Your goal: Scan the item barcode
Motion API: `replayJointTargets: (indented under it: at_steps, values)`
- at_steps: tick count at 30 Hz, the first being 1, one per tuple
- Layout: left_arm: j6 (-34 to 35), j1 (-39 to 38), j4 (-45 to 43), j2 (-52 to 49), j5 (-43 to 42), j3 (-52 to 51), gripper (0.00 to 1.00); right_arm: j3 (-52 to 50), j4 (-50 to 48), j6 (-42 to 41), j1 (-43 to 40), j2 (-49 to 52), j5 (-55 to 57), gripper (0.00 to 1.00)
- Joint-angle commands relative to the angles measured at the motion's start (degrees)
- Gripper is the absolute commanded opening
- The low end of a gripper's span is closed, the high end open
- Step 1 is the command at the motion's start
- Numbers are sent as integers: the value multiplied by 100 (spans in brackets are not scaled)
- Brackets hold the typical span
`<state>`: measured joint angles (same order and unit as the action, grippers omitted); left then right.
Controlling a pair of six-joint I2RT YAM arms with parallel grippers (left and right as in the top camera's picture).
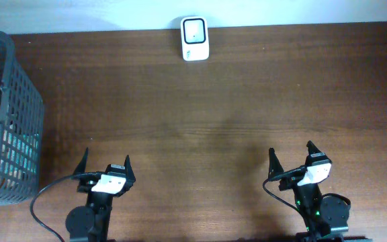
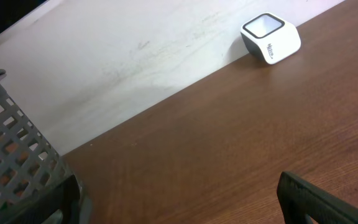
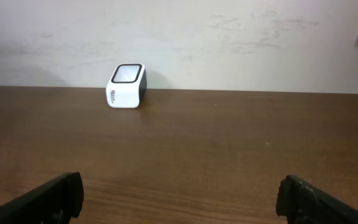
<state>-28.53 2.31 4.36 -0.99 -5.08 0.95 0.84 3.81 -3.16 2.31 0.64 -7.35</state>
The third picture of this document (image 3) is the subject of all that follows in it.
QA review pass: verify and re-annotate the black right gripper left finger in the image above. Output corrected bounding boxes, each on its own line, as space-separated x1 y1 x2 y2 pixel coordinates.
0 172 84 224

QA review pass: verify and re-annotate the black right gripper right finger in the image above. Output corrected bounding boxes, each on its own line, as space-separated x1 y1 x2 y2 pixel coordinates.
276 175 358 224

